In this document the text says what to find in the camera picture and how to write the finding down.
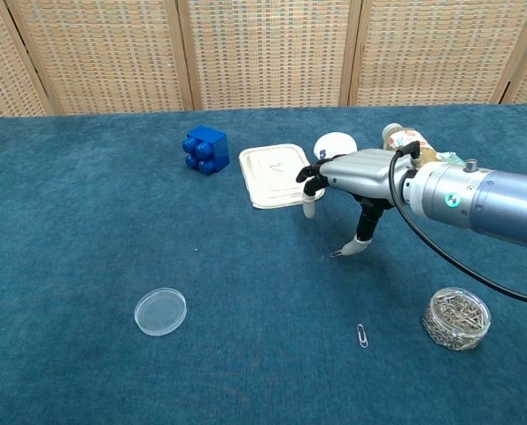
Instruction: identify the blue table cloth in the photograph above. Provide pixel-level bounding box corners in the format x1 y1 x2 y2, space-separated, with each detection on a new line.
0 104 527 425

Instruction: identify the white rectangular tray lid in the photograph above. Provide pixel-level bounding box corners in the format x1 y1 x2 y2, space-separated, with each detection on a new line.
238 142 326 210

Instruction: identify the white paper cup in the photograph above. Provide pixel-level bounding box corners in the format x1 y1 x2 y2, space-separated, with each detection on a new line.
313 131 360 160

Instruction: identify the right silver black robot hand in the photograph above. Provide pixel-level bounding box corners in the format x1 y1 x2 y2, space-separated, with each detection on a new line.
295 148 417 259

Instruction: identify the black right hand cable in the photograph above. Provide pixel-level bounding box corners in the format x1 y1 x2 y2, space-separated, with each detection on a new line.
387 140 527 308

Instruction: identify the clear round plastic lid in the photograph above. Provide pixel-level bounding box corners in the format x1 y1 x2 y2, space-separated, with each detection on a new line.
134 287 188 337

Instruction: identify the woven wooden folding screen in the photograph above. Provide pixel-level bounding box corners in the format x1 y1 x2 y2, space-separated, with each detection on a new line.
0 0 527 120

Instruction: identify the yellow drink plastic bottle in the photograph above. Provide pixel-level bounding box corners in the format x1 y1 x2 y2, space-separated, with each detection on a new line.
381 122 444 165

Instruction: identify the blue toy building brick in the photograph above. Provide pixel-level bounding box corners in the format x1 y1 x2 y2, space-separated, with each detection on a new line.
182 125 230 175

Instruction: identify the clear tub of paperclips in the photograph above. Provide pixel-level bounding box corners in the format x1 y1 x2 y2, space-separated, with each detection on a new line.
421 287 492 352

